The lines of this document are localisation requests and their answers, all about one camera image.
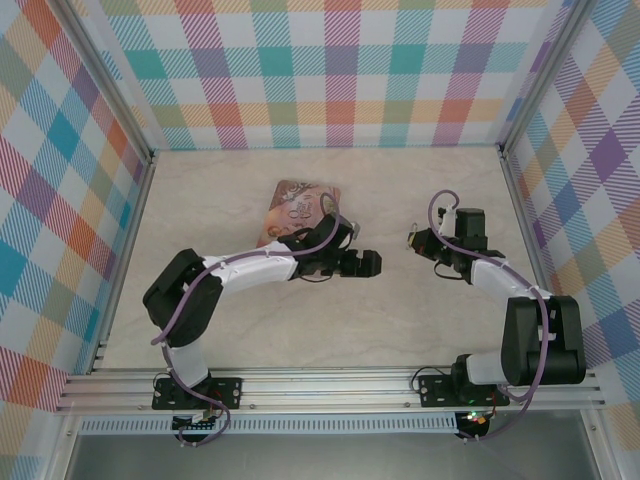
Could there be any aluminium corner frame post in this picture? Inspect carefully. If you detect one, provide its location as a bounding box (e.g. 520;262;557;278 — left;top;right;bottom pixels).
497;0;591;157
58;0;157;160

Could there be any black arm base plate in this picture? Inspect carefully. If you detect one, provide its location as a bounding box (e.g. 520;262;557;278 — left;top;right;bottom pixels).
416;371;509;409
151;374;245;412

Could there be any aluminium front mounting rail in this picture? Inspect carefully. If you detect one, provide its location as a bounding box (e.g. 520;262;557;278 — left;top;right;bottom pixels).
53;368;609;415

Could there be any white slotted cable duct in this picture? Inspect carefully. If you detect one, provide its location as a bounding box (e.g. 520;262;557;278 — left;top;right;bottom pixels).
78;411;459;436

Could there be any grey metal panel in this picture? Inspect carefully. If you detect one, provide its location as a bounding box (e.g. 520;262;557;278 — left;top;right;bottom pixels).
63;410;614;480

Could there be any electronics board with lights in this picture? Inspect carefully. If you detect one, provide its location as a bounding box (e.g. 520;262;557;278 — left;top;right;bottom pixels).
458;408;493;437

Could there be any aluminium side frame rail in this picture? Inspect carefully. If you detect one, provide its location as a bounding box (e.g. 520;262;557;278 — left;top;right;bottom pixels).
498;147;557;297
88;149;158;375

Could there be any pink floral box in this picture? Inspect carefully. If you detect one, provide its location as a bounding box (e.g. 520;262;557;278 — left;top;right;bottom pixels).
255;178;347;249

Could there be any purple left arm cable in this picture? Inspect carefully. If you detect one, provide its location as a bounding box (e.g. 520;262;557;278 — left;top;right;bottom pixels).
150;193;344;448

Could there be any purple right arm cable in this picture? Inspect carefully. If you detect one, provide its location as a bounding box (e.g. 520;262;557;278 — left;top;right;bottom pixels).
428;190;550;443

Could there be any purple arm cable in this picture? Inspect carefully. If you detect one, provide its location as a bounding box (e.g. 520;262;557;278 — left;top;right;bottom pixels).
428;190;550;443
150;193;344;448

